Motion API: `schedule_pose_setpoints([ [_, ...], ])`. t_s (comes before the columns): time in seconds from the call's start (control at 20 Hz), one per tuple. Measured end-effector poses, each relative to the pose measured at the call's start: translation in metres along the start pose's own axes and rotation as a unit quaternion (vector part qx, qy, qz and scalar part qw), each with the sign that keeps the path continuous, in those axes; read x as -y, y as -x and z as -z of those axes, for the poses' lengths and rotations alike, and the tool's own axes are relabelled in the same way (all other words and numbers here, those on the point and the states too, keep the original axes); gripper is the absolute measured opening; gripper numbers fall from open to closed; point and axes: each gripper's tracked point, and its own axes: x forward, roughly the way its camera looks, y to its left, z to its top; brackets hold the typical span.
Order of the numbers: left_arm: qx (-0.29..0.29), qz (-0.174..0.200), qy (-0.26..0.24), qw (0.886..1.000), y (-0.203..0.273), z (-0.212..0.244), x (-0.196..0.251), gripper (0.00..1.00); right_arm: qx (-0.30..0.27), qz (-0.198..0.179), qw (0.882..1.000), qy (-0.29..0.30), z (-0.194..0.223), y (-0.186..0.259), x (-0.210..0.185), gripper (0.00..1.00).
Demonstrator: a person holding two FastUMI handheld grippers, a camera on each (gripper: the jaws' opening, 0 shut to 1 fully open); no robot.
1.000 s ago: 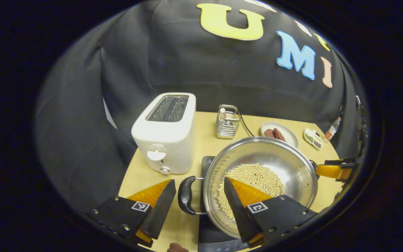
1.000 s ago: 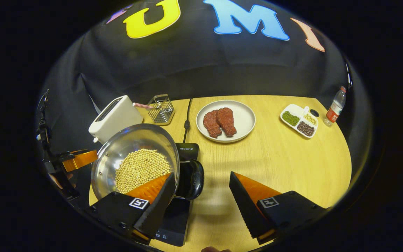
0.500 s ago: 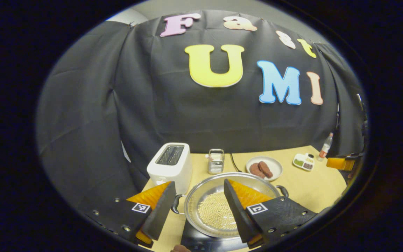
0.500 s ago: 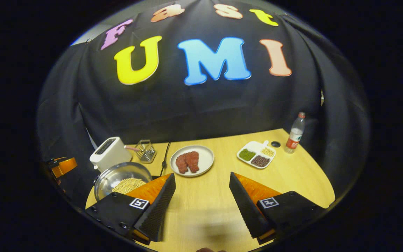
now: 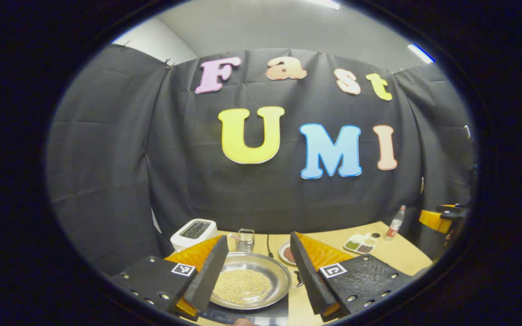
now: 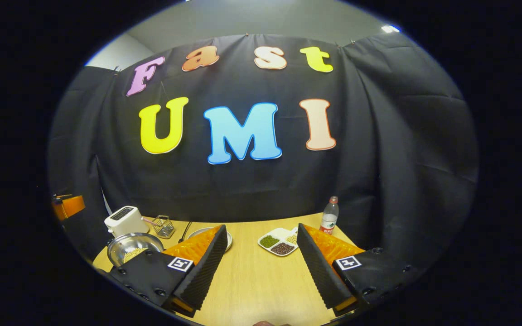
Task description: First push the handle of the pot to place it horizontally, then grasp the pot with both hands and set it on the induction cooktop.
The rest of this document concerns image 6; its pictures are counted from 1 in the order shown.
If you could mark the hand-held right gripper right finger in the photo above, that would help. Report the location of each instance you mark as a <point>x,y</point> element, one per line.
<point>317,271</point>

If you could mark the dark red beans heap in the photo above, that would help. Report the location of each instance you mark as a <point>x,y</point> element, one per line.
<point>282,248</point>

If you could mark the green mung beans heap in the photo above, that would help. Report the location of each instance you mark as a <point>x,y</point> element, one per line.
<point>269,241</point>

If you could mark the white divided dish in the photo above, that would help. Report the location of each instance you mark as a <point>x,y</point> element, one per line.
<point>279,233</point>

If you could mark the pink stick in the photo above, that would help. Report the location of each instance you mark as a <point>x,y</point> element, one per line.
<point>148,220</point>

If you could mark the white round plate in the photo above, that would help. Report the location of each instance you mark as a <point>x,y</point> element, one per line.
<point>229,240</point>

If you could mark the clear plastic water bottle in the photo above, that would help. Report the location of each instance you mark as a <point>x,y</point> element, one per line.
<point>329,217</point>

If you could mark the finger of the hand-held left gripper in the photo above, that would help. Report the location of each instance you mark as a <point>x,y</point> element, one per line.
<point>70,207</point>

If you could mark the small ceiling light panel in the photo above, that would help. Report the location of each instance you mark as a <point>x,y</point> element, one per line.
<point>390,28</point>

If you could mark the pile of yellow soybeans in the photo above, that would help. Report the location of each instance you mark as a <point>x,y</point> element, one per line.
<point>134,254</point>

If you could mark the white toaster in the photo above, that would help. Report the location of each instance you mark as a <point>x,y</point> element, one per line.
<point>125,222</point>

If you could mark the stainless steel pot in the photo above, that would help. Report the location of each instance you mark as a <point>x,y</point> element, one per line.
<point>129,243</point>

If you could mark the small pale beans heap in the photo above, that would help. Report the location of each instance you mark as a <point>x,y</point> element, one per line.
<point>292,238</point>

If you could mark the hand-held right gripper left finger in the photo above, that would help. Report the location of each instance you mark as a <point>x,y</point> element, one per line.
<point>206,267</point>

